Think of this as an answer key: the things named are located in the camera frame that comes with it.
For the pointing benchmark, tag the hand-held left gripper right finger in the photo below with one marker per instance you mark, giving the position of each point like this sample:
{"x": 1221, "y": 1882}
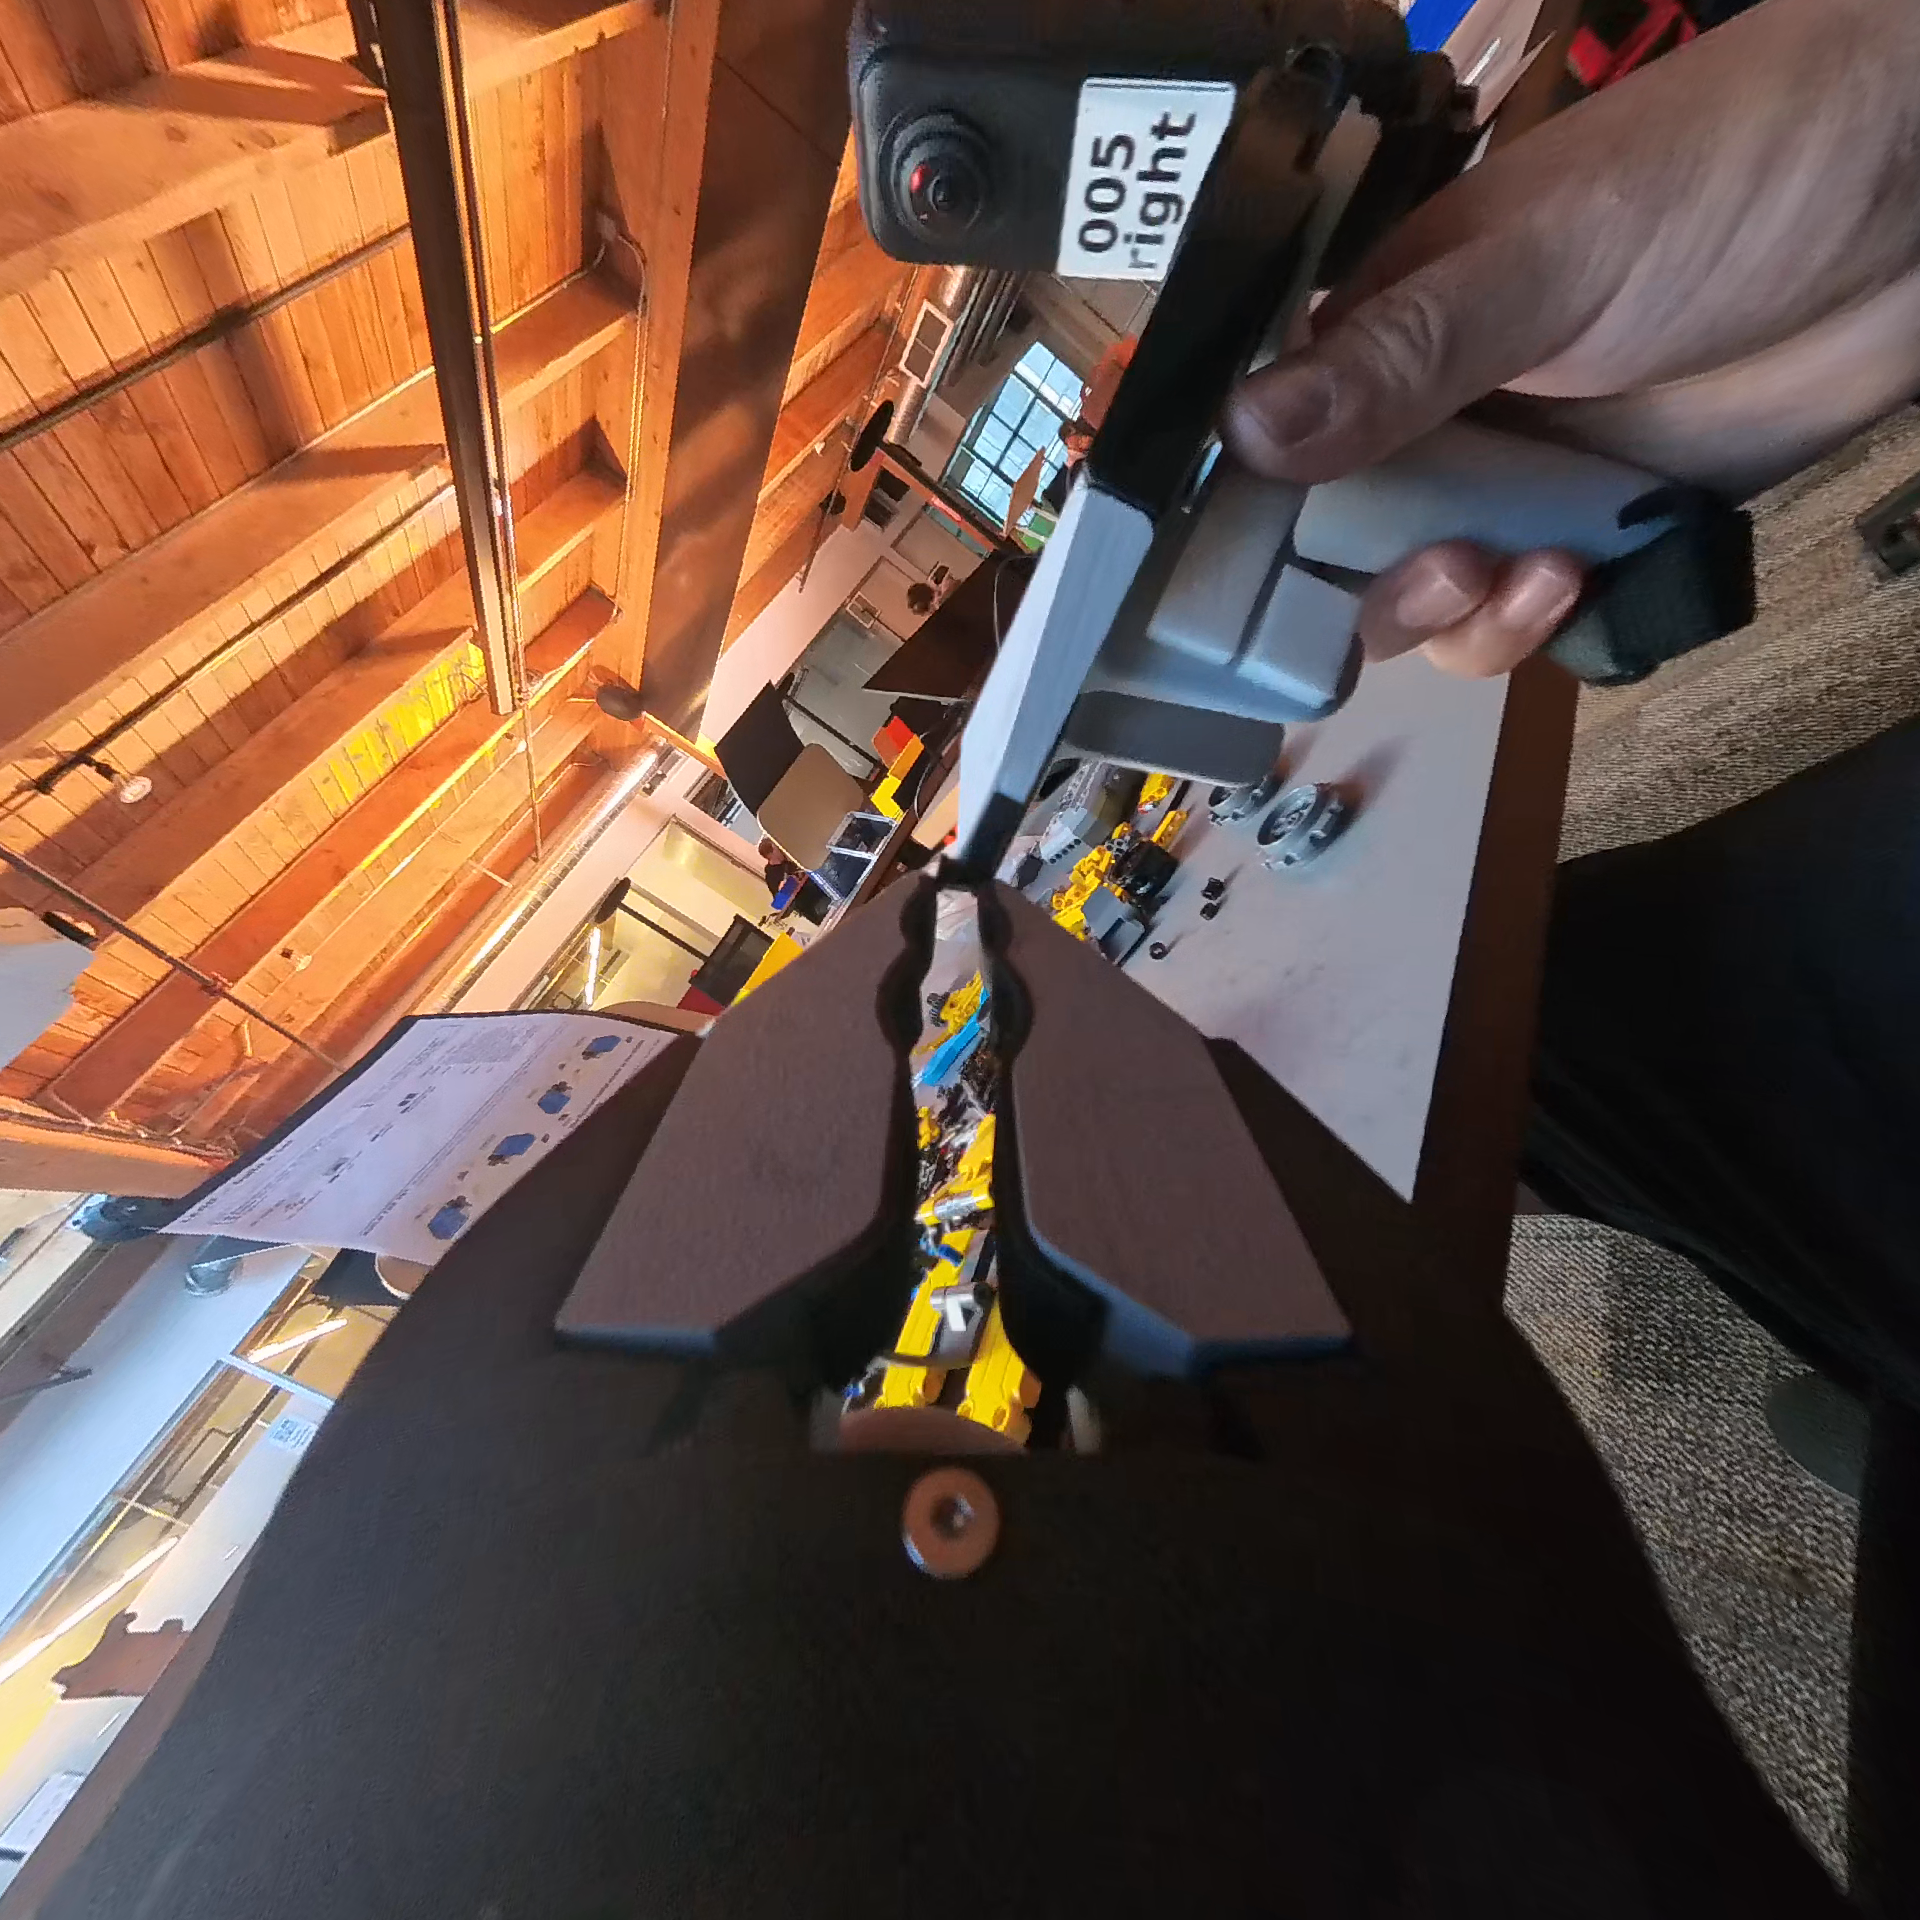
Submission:
{"x": 1171, "y": 1184}

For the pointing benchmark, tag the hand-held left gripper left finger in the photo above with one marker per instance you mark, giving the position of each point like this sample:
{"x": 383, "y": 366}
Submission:
{"x": 751, "y": 1184}

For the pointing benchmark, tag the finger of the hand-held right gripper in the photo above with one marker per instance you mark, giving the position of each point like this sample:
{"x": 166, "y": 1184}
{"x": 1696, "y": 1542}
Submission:
{"x": 1049, "y": 646}

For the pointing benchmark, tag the pile of building block parts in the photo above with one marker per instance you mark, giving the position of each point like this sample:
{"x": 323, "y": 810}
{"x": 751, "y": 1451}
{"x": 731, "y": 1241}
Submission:
{"x": 1118, "y": 878}

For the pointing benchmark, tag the grey toothed toy wheel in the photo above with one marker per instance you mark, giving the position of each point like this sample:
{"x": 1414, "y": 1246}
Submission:
{"x": 1300, "y": 820}
{"x": 1243, "y": 800}

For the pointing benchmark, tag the grey desk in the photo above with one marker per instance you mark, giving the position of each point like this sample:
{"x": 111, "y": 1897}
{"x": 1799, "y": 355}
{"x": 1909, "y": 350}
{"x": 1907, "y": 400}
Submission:
{"x": 1350, "y": 974}

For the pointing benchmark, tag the person's right hand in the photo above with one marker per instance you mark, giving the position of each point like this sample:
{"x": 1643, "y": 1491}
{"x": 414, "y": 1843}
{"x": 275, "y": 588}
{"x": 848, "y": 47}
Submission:
{"x": 1651, "y": 254}

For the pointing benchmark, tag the grey studded motor block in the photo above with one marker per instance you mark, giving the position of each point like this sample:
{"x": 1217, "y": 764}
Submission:
{"x": 1067, "y": 838}

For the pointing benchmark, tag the blue plastic toy part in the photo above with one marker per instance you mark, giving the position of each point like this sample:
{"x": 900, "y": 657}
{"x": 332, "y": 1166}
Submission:
{"x": 944, "y": 1055}

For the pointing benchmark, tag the brown clipboard with paper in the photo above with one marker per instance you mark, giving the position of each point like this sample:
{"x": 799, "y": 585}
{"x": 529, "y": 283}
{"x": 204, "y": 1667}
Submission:
{"x": 452, "y": 1126}

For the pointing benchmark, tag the person's legs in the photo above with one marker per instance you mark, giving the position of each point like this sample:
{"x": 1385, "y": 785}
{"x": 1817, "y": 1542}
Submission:
{"x": 1725, "y": 974}

